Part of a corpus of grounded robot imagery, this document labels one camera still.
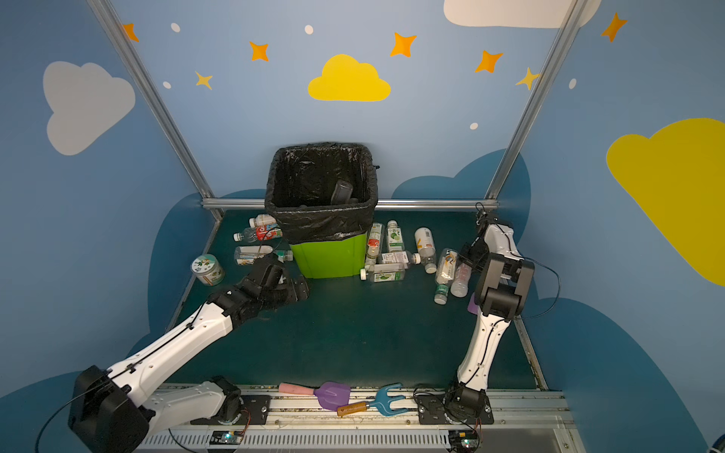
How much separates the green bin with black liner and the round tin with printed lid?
0.98 feet

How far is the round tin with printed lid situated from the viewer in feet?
3.11

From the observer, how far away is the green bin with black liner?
0.75 m
